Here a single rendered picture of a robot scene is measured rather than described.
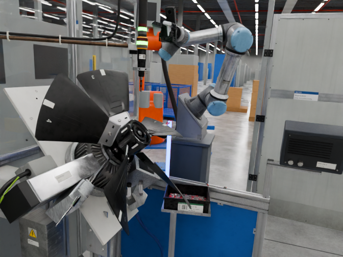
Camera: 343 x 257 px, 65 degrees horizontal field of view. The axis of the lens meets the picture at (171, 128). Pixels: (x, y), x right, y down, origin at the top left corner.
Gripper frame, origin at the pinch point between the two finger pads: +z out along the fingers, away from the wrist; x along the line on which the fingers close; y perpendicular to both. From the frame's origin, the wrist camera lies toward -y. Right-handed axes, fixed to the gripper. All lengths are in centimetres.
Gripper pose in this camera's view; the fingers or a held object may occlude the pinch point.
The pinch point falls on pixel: (158, 21)
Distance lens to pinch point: 126.5
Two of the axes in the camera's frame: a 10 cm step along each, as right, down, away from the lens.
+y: -0.5, 9.7, 2.2
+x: -9.3, -1.3, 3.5
